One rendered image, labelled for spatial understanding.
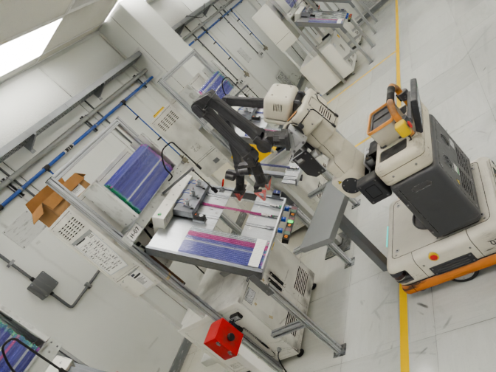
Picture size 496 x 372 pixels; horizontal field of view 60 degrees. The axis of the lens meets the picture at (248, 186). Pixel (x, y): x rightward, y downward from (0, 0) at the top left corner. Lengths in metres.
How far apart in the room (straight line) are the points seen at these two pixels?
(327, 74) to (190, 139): 3.71
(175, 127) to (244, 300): 1.77
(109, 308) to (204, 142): 1.69
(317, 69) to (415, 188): 5.09
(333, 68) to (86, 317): 5.00
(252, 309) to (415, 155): 1.36
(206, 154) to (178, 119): 0.40
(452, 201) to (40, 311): 3.09
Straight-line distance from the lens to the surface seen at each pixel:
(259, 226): 2.71
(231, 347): 2.30
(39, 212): 2.87
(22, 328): 2.25
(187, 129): 3.80
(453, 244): 2.36
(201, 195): 2.87
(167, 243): 2.64
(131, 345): 4.14
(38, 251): 4.05
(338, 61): 7.01
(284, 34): 7.00
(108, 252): 2.80
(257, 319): 2.76
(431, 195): 2.19
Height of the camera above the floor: 1.70
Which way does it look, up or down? 15 degrees down
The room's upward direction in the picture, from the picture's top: 46 degrees counter-clockwise
